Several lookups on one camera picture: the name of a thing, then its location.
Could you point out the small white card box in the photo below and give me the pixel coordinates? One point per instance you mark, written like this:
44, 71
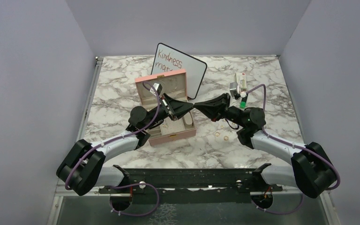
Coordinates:
241, 80

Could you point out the green marker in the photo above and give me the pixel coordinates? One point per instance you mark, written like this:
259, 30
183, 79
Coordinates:
243, 102

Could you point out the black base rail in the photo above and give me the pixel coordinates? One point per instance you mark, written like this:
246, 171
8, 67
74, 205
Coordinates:
183, 186

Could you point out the small whiteboard with writing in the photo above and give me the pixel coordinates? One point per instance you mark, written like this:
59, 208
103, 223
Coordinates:
168, 59

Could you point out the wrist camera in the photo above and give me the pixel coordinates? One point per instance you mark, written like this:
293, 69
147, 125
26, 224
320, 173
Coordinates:
156, 89
235, 90

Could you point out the beige oval cushion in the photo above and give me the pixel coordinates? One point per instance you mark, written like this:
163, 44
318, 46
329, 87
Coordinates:
188, 120

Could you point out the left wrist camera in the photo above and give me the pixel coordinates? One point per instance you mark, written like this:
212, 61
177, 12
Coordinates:
156, 89

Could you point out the pink jewelry box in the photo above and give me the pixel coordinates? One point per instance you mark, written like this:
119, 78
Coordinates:
175, 85

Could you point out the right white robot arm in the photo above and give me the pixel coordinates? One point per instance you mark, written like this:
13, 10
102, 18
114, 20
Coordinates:
309, 168

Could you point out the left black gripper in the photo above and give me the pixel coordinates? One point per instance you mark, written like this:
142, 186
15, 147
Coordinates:
176, 108

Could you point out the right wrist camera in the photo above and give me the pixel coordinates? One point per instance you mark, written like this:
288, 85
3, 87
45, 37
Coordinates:
235, 90

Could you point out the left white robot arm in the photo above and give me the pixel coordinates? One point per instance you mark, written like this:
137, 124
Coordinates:
82, 167

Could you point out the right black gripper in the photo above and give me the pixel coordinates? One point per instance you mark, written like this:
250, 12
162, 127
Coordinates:
216, 108

